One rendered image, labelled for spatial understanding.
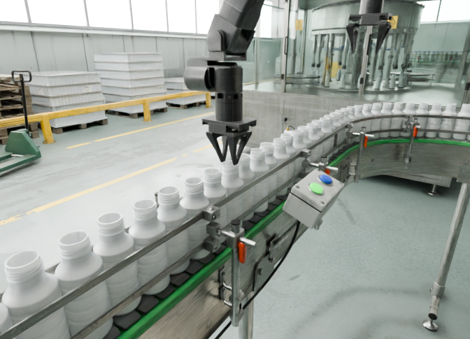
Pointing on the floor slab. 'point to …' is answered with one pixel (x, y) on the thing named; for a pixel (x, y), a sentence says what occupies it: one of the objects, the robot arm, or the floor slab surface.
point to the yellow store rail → (96, 111)
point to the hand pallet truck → (19, 137)
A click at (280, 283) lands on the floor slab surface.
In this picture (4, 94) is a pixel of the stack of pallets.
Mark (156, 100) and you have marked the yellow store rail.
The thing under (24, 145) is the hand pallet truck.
